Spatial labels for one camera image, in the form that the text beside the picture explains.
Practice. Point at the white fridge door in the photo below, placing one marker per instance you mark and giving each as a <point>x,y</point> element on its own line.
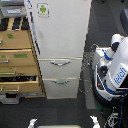
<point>63,32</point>

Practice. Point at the middle fridge drawer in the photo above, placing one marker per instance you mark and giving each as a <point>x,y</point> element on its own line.
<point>60,68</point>

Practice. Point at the fridge drawer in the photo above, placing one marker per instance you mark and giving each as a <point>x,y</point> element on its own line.
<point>60,68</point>
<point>61,89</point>

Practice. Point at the bottom fridge drawer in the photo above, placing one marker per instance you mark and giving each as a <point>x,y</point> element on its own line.
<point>61,89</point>

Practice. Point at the white refrigerator body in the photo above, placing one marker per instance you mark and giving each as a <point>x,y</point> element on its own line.
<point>59,29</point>

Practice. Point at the wooden drawer cabinet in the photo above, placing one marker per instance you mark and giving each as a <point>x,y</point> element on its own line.
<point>19,69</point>

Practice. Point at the green android sticker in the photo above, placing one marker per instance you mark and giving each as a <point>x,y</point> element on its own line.
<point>43,9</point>

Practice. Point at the grey device on cabinet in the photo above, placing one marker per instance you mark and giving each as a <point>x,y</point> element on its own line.
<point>13,11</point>

